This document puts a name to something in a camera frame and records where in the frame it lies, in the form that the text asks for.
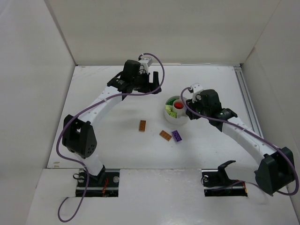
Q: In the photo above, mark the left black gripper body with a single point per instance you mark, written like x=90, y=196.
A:
x=148, y=86

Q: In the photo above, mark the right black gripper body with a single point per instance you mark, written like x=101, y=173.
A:
x=191, y=112

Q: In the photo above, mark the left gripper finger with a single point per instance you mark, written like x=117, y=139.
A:
x=155, y=81
x=153, y=89

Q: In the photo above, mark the pale yellow small brick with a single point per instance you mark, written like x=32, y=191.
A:
x=168, y=108

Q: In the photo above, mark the red 2x4 brick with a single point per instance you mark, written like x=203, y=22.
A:
x=178, y=105

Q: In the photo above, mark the lime green 2x4 brick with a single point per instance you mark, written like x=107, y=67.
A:
x=173, y=114

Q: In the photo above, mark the orange 2x4 brick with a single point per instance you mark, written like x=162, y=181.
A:
x=142, y=125
x=165, y=135

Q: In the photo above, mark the purple 2x4 brick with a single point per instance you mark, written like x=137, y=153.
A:
x=176, y=136

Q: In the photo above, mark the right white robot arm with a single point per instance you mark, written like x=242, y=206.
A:
x=276, y=168

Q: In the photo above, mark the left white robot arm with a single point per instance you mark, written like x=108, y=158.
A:
x=79, y=135

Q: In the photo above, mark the white round divided container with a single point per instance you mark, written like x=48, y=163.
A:
x=182, y=118

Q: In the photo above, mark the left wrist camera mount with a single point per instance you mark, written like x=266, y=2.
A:
x=145, y=62

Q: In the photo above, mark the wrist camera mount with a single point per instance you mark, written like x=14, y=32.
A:
x=145, y=62
x=196, y=89

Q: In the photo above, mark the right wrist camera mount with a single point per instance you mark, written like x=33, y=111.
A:
x=196, y=89

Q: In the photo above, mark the aluminium rail right side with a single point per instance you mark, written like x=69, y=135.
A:
x=247, y=101

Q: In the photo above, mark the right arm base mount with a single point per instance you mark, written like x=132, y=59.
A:
x=216, y=183

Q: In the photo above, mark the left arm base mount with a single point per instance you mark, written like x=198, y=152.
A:
x=106, y=186

